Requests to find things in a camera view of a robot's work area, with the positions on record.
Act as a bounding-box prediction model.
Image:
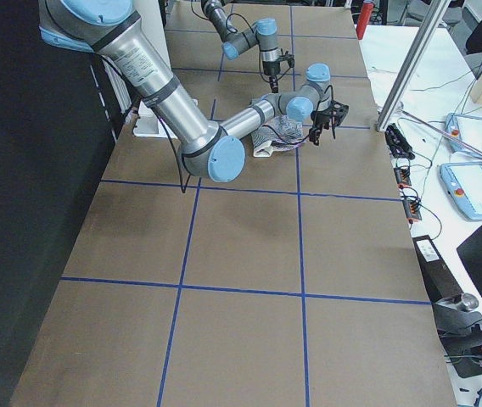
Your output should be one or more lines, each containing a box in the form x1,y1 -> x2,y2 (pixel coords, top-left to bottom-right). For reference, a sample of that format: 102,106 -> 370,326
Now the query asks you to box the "grey monitor stand base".
432,301 -> 482,378

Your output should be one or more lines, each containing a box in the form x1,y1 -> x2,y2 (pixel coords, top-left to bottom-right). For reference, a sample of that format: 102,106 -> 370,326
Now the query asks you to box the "upper blue teach pendant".
446,113 -> 482,151

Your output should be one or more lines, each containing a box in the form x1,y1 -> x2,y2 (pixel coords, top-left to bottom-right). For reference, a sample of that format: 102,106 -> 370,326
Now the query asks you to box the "black power strip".
384,124 -> 416,160

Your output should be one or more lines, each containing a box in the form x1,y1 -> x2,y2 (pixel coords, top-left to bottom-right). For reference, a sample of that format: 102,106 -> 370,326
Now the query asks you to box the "navy white striped polo shirt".
249,114 -> 305,158

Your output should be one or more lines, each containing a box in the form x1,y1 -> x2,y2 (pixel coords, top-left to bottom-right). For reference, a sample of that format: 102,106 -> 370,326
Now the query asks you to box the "long black box white label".
412,235 -> 463,303

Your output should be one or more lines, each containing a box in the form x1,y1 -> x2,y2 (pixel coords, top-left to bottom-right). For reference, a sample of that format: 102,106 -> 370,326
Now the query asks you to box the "lower blue teach pendant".
439,161 -> 482,221

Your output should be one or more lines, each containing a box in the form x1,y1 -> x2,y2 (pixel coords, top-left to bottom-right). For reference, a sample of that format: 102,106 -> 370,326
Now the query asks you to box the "black orange connector box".
394,166 -> 412,189
402,196 -> 422,224

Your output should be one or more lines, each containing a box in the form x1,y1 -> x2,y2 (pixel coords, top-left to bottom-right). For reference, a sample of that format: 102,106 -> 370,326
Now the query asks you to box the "aluminium frame post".
376,0 -> 450,131

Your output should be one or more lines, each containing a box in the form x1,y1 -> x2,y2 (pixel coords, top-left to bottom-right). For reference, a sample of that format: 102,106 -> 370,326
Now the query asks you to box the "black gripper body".
260,49 -> 294,79
312,102 -> 349,127

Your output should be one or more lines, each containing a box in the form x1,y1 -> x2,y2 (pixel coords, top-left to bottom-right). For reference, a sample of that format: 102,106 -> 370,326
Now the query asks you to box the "black orange connector box lower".
402,196 -> 422,224

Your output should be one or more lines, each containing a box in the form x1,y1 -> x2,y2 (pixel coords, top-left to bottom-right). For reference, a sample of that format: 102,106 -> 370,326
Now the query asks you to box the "red bottle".
356,0 -> 374,40

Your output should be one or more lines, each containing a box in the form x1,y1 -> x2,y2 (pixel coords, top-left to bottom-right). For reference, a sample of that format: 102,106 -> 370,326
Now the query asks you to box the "black orange connector box upper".
394,166 -> 412,189

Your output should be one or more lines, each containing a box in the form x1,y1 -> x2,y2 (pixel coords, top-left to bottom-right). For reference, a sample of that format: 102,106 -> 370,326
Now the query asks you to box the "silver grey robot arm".
38,1 -> 349,182
200,1 -> 295,93

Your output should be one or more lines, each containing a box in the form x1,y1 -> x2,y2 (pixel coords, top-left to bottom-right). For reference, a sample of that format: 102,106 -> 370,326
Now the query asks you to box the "blue teach pendant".
439,161 -> 482,221
446,113 -> 482,151

